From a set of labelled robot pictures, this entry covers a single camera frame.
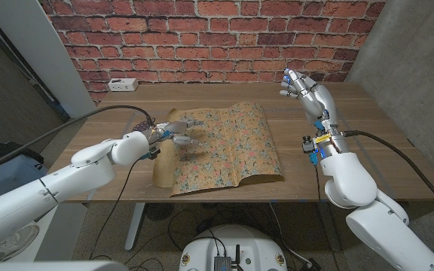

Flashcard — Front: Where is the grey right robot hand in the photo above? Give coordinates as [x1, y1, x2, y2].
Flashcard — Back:
[280, 68, 338, 121]

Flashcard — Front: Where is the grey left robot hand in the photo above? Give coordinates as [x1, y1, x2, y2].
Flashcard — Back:
[148, 118, 205, 148]

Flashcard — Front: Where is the tan floral cloth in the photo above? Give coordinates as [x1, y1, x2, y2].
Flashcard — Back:
[151, 101, 285, 198]

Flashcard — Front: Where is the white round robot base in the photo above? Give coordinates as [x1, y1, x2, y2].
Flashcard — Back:
[178, 224, 289, 271]

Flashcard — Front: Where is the white power strip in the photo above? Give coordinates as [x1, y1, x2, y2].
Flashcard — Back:
[107, 78, 139, 93]

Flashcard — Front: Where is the black round floor fan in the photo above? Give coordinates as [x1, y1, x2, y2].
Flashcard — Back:
[144, 202, 176, 222]

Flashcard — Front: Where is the red brick print backdrop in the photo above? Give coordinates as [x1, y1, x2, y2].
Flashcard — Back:
[38, 0, 387, 105]

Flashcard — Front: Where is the white table leg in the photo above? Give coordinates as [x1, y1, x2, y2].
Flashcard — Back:
[124, 202, 146, 251]

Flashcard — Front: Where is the grey table leg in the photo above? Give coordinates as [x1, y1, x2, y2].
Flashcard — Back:
[316, 202, 341, 252]

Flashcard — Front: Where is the grey electronics box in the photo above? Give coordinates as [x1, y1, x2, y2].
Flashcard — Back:
[212, 255, 233, 271]

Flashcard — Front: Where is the black floor plug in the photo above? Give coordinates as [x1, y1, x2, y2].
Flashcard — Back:
[300, 257, 322, 271]

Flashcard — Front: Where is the black cloth bag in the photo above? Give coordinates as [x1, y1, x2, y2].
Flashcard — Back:
[0, 141, 45, 178]

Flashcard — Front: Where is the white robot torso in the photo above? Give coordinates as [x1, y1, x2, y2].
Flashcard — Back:
[0, 260, 130, 271]

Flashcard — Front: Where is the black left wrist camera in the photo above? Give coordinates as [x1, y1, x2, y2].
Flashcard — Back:
[139, 148, 161, 161]

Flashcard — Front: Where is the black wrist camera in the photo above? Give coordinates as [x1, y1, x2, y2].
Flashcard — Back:
[139, 148, 161, 161]
[301, 135, 319, 166]

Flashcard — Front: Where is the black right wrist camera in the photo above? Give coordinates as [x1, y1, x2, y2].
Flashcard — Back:
[301, 135, 319, 166]

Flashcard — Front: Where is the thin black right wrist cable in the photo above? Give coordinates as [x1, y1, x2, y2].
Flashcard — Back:
[313, 161, 322, 200]

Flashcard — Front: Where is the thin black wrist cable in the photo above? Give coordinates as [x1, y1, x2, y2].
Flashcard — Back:
[87, 156, 146, 260]
[313, 161, 322, 200]

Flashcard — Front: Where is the thin black left wrist cable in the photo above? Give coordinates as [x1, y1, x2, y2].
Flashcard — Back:
[87, 156, 146, 260]

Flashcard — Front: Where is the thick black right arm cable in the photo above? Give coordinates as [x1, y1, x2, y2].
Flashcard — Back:
[343, 129, 434, 221]

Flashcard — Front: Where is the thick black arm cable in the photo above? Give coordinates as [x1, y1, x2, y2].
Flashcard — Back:
[0, 105, 156, 178]
[343, 129, 434, 221]

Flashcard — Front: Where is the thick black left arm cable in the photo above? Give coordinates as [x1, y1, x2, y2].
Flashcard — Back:
[0, 105, 156, 178]

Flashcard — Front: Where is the white floor cable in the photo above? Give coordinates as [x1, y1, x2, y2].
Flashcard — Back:
[268, 202, 312, 266]

